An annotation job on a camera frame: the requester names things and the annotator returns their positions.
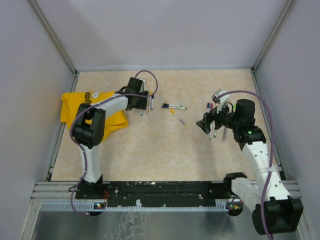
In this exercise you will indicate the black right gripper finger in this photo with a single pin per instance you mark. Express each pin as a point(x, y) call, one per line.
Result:
point(208, 118)
point(204, 125)

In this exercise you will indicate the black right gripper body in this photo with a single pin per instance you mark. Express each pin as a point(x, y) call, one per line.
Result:
point(227, 119)

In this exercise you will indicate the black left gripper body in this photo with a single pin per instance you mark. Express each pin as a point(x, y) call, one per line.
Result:
point(140, 103)

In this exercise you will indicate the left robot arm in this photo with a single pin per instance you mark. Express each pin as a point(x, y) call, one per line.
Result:
point(88, 128)

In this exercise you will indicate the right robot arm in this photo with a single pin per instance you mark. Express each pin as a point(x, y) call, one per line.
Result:
point(273, 209)

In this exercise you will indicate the yellow capped clear pen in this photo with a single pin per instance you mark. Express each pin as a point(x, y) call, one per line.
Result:
point(180, 120)

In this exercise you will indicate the dark green capped marker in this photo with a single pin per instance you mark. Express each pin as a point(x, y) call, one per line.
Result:
point(215, 132)

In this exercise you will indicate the purple grey marker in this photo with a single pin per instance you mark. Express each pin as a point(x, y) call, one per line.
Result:
point(224, 134)

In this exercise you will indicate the blue eraser-cap white marker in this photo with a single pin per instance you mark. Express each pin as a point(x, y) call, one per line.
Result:
point(152, 103)

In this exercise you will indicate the black eraser-cap white marker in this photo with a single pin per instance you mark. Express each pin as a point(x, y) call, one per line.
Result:
point(171, 105)

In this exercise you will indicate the dark blue capped marker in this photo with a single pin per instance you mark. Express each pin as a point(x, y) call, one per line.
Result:
point(173, 107)

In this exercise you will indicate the yellow t-shirt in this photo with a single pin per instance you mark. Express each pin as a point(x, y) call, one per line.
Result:
point(71, 102)

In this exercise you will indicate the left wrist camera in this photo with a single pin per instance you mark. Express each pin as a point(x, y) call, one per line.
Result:
point(143, 80)

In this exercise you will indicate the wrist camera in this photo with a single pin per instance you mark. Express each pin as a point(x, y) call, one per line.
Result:
point(143, 80)
point(220, 98)

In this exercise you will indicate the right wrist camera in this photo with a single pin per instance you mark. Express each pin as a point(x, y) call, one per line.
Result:
point(220, 98)

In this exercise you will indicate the right corner aluminium post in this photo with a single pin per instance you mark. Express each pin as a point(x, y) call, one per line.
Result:
point(274, 33)

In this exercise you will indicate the corner aluminium post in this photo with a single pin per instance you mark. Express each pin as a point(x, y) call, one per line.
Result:
point(274, 33)
point(52, 35)

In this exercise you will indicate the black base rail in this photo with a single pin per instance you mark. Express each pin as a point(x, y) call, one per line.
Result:
point(156, 194)

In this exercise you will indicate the left corner aluminium post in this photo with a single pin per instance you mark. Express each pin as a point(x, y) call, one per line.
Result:
point(52, 35)

